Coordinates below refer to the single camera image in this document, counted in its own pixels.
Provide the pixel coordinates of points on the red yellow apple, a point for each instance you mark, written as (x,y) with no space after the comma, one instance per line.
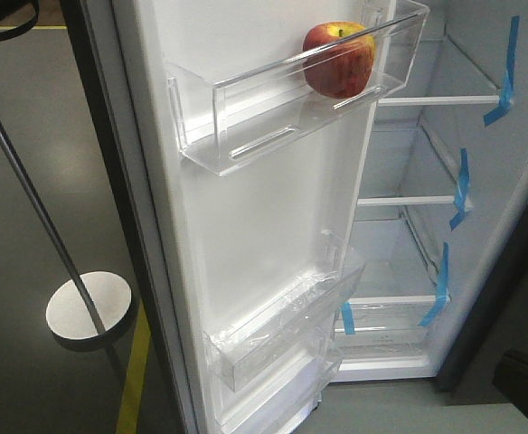
(343,71)

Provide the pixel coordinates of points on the dark grey fridge door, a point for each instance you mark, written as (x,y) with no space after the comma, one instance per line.
(209,249)

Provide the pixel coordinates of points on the dark grey fridge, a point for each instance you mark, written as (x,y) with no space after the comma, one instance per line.
(406,197)

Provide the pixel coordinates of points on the blue tape strip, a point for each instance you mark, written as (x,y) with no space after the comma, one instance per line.
(347,318)
(506,96)
(461,196)
(442,296)

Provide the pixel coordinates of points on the clear lower door bin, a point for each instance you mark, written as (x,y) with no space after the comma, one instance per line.
(238,354)

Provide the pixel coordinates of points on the clear door shelf bin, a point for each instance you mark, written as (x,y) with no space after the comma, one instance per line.
(224,125)

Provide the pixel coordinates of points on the silver sign stand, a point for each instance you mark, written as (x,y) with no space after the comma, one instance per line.
(91,310)

